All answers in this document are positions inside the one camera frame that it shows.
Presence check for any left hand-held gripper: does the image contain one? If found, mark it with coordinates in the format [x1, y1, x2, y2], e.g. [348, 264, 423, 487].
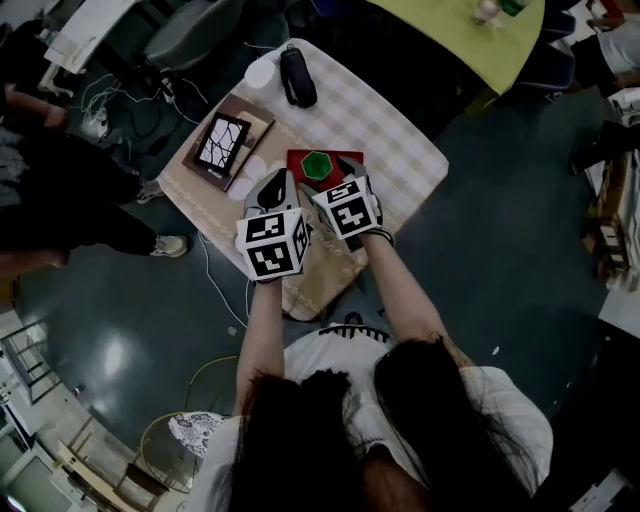
[235, 167, 312, 284]

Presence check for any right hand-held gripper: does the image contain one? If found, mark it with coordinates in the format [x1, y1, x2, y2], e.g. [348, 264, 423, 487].
[298, 155, 385, 242]

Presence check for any green cup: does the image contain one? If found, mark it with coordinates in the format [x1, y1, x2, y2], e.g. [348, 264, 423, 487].
[300, 151, 333, 181]

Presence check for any red tray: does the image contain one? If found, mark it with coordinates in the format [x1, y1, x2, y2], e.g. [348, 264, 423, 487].
[286, 148, 365, 194]

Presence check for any person's left forearm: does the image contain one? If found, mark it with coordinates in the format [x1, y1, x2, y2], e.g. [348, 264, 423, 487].
[233, 279, 286, 416]

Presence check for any person's right forearm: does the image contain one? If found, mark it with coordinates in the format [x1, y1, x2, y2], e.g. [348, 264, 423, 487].
[359, 232, 476, 371]

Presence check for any table with checked tablecloth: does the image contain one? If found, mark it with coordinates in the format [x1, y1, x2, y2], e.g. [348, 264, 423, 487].
[157, 37, 450, 324]

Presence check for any brown book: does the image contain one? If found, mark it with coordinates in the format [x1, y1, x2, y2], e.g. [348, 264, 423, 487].
[181, 94, 277, 194]

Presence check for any black pouch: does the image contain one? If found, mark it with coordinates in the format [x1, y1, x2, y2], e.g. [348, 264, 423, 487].
[278, 44, 319, 110]

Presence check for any black tablet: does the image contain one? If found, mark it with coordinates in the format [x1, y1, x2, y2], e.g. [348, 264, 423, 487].
[193, 111, 252, 176]

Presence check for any black hair claw clip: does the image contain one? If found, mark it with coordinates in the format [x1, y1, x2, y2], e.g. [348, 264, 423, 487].
[318, 312, 392, 346]

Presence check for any white cylinder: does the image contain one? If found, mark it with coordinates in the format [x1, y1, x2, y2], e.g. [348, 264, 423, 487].
[243, 56, 277, 91]

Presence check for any person's white shirt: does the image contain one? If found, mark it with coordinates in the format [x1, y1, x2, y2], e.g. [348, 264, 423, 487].
[187, 327, 555, 512]

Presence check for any yellow-green table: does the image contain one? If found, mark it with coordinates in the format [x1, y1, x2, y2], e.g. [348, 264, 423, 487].
[367, 0, 546, 96]

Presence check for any floral seat cushion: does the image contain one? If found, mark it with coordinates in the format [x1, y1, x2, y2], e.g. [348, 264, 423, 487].
[168, 411, 231, 459]

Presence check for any grey office chair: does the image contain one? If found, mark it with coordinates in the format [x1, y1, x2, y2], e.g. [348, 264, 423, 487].
[144, 0, 246, 74]

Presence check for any clear glass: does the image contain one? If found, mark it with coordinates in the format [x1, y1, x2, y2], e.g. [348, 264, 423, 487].
[469, 0, 501, 26]

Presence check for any dark blue chair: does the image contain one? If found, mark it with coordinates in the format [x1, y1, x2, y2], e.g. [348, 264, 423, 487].
[519, 9, 579, 101]

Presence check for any cardboard and white sheet stack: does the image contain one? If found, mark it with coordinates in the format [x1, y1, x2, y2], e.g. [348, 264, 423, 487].
[579, 149, 640, 291]

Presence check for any white desk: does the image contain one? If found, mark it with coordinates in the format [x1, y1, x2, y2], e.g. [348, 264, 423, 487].
[43, 0, 139, 76]

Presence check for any white table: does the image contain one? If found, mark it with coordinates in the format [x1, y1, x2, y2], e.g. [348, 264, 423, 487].
[597, 289, 640, 341]

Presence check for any white floor cable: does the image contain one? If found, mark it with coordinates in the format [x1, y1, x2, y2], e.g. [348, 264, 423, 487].
[197, 229, 251, 329]

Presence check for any tangle of floor cables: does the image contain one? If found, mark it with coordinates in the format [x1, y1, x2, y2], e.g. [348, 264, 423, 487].
[79, 72, 209, 131]

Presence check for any yellow wire chair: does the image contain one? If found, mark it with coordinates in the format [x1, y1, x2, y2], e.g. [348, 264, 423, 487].
[138, 354, 240, 496]

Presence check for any metal wire rack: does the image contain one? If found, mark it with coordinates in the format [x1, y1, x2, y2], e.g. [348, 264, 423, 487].
[0, 319, 61, 406]

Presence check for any wooden frame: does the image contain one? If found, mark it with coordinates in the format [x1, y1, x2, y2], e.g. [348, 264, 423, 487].
[54, 439, 166, 512]

